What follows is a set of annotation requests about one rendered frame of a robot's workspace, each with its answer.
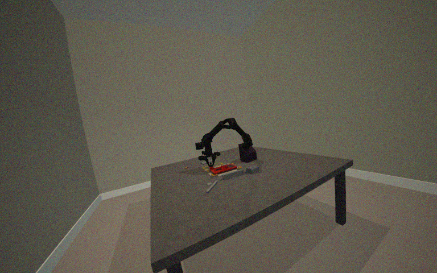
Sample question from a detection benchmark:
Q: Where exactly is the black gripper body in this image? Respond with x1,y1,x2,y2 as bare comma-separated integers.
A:
198,148,220,160

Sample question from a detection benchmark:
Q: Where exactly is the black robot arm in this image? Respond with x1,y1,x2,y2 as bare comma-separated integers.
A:
195,118,253,150

